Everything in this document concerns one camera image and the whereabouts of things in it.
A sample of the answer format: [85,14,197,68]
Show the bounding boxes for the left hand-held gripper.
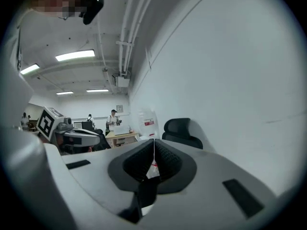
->
[35,105,101,147]

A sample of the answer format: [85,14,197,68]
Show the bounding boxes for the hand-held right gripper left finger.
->
[61,139,155,225]

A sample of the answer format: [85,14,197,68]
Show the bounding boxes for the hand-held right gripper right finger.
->
[141,139,279,230]

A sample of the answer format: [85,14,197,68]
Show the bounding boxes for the computer monitor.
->
[72,121,94,132]

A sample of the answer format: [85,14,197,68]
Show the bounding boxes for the wooden table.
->
[105,131,140,149]

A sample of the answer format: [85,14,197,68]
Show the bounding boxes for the large clear water bottle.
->
[137,107,161,139]

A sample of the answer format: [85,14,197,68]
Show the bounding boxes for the white ceiling junction box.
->
[112,72,132,89]

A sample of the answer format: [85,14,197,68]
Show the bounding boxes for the black high-back office chair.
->
[161,117,204,150]

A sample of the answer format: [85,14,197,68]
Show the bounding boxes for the person's beige shirt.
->
[0,8,47,135]

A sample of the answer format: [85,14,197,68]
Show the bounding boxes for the white ceiling pipe bundle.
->
[116,0,161,78]

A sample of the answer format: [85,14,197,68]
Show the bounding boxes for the clear jug with red handle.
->
[145,161,161,180]

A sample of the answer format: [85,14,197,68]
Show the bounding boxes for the black neck strap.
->
[15,29,24,72]

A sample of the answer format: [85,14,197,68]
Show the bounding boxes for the black head-mounted camera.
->
[78,0,105,26]

